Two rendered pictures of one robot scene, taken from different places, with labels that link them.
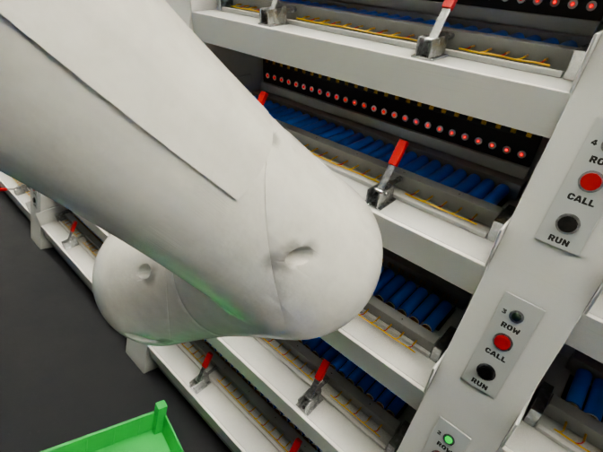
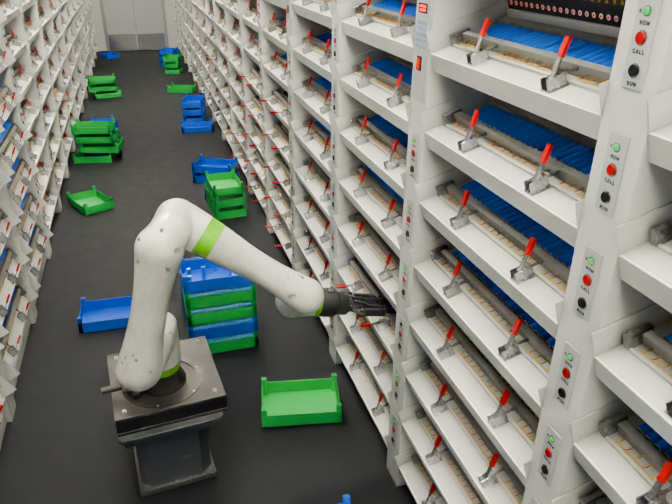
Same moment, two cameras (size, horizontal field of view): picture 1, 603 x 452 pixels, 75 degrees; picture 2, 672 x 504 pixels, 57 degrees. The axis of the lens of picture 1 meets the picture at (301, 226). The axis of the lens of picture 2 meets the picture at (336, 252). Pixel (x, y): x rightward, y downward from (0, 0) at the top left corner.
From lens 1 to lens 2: 1.63 m
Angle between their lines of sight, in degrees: 34
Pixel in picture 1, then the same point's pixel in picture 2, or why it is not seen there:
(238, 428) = (365, 390)
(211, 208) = (277, 288)
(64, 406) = (294, 370)
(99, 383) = (311, 364)
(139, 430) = (324, 386)
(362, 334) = (386, 334)
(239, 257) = (283, 296)
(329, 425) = (384, 380)
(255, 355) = (367, 349)
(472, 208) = not seen: hidden behind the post
